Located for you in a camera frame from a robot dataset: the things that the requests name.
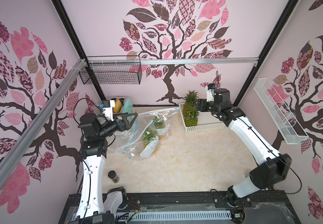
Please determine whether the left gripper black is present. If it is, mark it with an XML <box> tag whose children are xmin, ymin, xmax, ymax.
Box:
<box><xmin>97</xmin><ymin>112</ymin><xmax>137</xmax><ymax>138</ymax></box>

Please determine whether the pineapple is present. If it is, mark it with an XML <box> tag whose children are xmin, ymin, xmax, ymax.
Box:
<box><xmin>153</xmin><ymin>116</ymin><xmax>170</xmax><ymax>140</ymax></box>
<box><xmin>182</xmin><ymin>91</ymin><xmax>198</xmax><ymax>118</ymax></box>
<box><xmin>140</xmin><ymin>127</ymin><xmax>159</xmax><ymax>158</ymax></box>
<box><xmin>183</xmin><ymin>104</ymin><xmax>200</xmax><ymax>127</ymax></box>

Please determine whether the zip-top bag clear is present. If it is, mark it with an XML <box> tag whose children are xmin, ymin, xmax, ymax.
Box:
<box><xmin>135</xmin><ymin>106</ymin><xmax>180</xmax><ymax>140</ymax></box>
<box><xmin>106</xmin><ymin>129</ymin><xmax>133</xmax><ymax>154</ymax></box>
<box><xmin>116</xmin><ymin>121</ymin><xmax>159</xmax><ymax>159</ymax></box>
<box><xmin>110</xmin><ymin>113</ymin><xmax>146</xmax><ymax>152</ymax></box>

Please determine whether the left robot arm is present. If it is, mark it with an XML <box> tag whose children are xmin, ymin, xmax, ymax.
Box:
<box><xmin>72</xmin><ymin>113</ymin><xmax>138</xmax><ymax>224</ymax></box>

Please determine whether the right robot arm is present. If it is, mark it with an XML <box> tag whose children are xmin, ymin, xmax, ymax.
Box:
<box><xmin>196</xmin><ymin>84</ymin><xmax>292</xmax><ymax>203</ymax></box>

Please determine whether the silver toaster mint side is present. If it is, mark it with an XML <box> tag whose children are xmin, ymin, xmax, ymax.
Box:
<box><xmin>110</xmin><ymin>98</ymin><xmax>135</xmax><ymax>116</ymax></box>

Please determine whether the right bread slice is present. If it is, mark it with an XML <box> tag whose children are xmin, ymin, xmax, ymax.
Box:
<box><xmin>113</xmin><ymin>100</ymin><xmax>123</xmax><ymax>113</ymax></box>

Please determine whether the white plastic basket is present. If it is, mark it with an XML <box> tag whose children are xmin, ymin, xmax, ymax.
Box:
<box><xmin>178</xmin><ymin>103</ymin><xmax>226</xmax><ymax>133</ymax></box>

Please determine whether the dark lidded spice jar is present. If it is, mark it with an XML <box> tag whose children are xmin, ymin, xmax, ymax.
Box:
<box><xmin>108</xmin><ymin>170</ymin><xmax>119</xmax><ymax>183</ymax></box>

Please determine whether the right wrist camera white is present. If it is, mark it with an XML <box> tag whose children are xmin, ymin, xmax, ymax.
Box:
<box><xmin>205</xmin><ymin>83</ymin><xmax>216</xmax><ymax>102</ymax></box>

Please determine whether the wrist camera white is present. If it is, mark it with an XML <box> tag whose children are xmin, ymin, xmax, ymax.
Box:
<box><xmin>205</xmin><ymin>83</ymin><xmax>216</xmax><ymax>102</ymax></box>
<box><xmin>99</xmin><ymin>100</ymin><xmax>115</xmax><ymax>121</ymax></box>

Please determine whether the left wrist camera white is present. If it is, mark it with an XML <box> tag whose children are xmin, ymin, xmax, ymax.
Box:
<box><xmin>99</xmin><ymin>100</ymin><xmax>115</xmax><ymax>121</ymax></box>

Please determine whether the black wire wall basket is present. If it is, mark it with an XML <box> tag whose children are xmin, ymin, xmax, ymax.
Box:
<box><xmin>79</xmin><ymin>55</ymin><xmax>142</xmax><ymax>85</ymax></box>

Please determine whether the aluminium frame bar back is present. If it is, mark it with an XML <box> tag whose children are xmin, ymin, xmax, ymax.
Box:
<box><xmin>89</xmin><ymin>57</ymin><xmax>259</xmax><ymax>65</ymax></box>

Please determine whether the aluminium frame bar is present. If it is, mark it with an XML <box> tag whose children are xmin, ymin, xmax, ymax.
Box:
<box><xmin>89</xmin><ymin>57</ymin><xmax>259</xmax><ymax>65</ymax></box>
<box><xmin>0</xmin><ymin>59</ymin><xmax>87</xmax><ymax>190</ymax></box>

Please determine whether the white wire wall shelf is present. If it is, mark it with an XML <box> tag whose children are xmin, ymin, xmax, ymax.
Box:
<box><xmin>254</xmin><ymin>78</ymin><xmax>309</xmax><ymax>144</ymax></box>

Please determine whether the white slotted cable duct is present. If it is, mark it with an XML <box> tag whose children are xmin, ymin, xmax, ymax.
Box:
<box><xmin>113</xmin><ymin>210</ymin><xmax>232</xmax><ymax>224</ymax></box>

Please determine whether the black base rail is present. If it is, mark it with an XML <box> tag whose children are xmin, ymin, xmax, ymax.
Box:
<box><xmin>58</xmin><ymin>191</ymin><xmax>302</xmax><ymax>224</ymax></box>

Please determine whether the aluminium frame bar left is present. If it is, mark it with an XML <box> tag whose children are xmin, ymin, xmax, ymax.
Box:
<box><xmin>0</xmin><ymin>59</ymin><xmax>87</xmax><ymax>190</ymax></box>

